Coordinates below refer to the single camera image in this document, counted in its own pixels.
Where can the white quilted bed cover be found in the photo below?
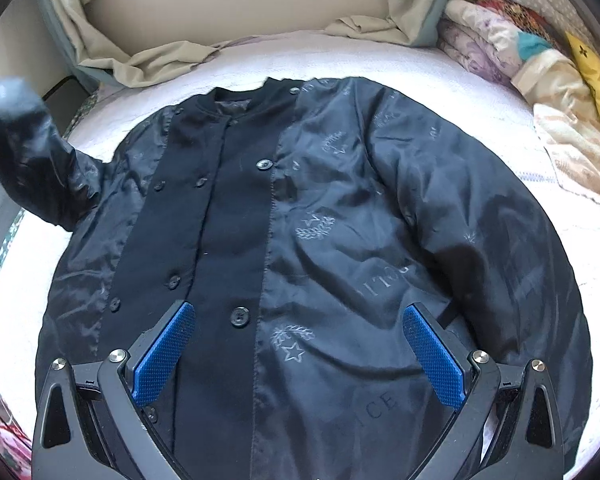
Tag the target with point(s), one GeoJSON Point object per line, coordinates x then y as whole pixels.
{"type": "Point", "coordinates": [496, 117]}

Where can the dark navy satin jacket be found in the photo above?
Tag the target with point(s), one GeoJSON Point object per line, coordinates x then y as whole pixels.
{"type": "Point", "coordinates": [299, 219]}

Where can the beige curtain right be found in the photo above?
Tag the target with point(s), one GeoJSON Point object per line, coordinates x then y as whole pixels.
{"type": "Point", "coordinates": [409, 23]}

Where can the beige curtain left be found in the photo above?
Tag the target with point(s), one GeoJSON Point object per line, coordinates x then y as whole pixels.
{"type": "Point", "coordinates": [95, 59]}

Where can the beige curtain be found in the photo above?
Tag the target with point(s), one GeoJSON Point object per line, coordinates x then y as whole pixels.
{"type": "Point", "coordinates": [409, 23]}
{"type": "Point", "coordinates": [95, 59]}

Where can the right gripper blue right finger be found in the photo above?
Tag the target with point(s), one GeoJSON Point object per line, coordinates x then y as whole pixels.
{"type": "Point", "coordinates": [505, 422]}

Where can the pile of folded quilts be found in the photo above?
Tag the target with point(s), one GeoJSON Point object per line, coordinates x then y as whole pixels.
{"type": "Point", "coordinates": [522, 44]}

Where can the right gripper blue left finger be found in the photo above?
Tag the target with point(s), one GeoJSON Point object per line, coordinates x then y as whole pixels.
{"type": "Point", "coordinates": [86, 410]}

